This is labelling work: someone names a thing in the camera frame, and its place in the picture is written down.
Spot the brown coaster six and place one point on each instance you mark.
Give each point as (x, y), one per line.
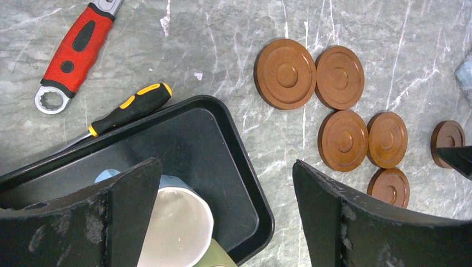
(390, 186)

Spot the brown coaster one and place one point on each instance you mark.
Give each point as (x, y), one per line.
(285, 74)

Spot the light blue mug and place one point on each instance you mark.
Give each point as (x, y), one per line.
(180, 228)

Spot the yellow-green mug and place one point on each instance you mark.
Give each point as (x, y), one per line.
(215, 256)

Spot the brown coaster four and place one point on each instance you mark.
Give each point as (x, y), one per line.
(387, 140)

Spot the red handled wrench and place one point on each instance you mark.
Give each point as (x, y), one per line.
(76, 54)

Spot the brown coaster three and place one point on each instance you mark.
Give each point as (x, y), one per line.
(343, 140)

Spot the black yellow screwdriver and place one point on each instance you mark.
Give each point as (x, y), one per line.
(141, 104)

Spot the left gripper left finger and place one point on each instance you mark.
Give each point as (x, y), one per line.
(101, 225)

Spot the brown coaster two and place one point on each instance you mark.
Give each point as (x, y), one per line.
(340, 78)

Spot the brown coaster five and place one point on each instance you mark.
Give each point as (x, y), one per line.
(447, 133)

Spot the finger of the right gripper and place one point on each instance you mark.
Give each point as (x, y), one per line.
(459, 158)

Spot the clear plastic organizer box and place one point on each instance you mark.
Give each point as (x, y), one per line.
(463, 76)

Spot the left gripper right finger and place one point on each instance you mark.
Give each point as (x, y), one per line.
(346, 227)

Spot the black plastic tray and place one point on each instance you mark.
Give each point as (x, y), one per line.
(196, 140)

